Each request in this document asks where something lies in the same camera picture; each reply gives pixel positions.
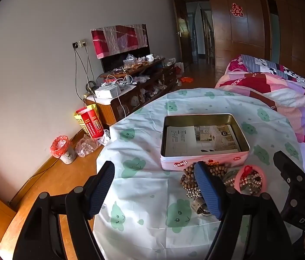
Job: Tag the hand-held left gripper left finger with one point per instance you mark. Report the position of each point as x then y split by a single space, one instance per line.
101 192

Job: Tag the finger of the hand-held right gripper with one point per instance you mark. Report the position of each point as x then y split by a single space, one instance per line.
285 165

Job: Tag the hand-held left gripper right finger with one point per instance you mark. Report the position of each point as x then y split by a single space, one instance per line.
209 192

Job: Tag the pink bangle with beads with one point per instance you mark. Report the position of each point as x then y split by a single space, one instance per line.
238 180

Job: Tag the pink tin box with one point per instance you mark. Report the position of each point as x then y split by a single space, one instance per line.
204 159

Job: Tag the cloud print tablecloth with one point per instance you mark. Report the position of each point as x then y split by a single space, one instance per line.
141 168

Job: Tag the clear plastic bag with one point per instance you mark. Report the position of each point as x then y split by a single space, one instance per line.
87 146

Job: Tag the trash bin with red bag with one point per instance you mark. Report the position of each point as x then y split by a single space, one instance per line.
64 153

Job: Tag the printed paper leaflet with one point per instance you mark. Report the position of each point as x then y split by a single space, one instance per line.
185 139

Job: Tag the patchwork quilt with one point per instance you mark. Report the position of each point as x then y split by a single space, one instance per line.
274 92

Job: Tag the red yellow paper bag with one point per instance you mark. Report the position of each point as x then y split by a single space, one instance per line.
89 122

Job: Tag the white flat box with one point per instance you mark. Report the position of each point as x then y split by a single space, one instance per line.
106 92

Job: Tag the orange floor item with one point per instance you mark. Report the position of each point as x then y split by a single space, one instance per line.
186 80

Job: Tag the wooden television cabinet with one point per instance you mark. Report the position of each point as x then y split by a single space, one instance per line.
147 86

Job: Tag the wooden wardrobe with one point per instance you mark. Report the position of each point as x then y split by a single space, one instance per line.
250 38

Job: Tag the black television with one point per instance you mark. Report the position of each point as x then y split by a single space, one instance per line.
114 61

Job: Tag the clear snack bag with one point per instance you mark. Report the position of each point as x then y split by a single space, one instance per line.
129 61

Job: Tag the white mug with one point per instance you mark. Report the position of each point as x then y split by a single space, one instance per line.
150 57

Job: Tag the red paper decoration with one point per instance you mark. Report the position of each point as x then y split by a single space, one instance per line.
237 10

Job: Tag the red white television cover cloth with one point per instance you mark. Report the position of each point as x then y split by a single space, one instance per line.
120 39

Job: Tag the wooden doorway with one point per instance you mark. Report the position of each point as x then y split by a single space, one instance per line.
193 32

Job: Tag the wall socket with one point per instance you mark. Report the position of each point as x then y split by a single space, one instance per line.
79 44

